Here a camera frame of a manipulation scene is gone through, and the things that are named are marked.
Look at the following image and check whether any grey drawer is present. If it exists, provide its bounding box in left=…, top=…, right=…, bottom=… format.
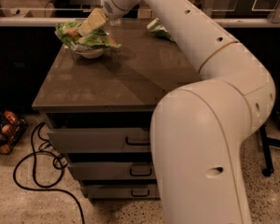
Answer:
left=68, top=161, right=156, bottom=180
left=83, top=184, right=160, bottom=200
left=48, top=128, right=150, bottom=153

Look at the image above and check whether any black wire basket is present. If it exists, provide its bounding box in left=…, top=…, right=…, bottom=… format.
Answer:
left=0, top=110, right=28, bottom=155

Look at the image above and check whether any grey drawer cabinet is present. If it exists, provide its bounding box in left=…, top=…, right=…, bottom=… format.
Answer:
left=33, top=19, right=199, bottom=197

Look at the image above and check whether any clear plastic water bottle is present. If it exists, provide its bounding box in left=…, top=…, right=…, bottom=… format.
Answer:
left=109, top=19, right=122, bottom=26

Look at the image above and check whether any middle grey drawer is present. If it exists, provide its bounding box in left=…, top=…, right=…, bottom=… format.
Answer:
left=68, top=161, right=156, bottom=180

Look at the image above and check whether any black stand leg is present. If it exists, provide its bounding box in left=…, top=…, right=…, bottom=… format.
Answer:
left=259, top=125, right=280, bottom=177

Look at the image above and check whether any black floor cable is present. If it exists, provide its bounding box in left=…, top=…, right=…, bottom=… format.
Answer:
left=12, top=122, right=86, bottom=224

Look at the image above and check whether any white paper bowl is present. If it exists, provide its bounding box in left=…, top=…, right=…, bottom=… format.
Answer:
left=77, top=49, right=105, bottom=59

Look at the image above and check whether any bottom grey drawer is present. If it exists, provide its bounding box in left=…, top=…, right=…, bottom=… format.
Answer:
left=83, top=184, right=160, bottom=200

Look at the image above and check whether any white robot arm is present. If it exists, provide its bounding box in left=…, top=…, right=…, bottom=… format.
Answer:
left=101, top=0, right=275, bottom=224

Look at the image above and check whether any top grey drawer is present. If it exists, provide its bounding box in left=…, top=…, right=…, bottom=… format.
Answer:
left=48, top=128, right=150, bottom=153

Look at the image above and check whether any green rice chip bag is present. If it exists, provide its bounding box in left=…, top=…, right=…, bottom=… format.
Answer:
left=55, top=21, right=120, bottom=52

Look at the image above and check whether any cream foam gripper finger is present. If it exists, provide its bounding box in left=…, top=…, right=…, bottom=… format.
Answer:
left=77, top=8, right=107, bottom=36

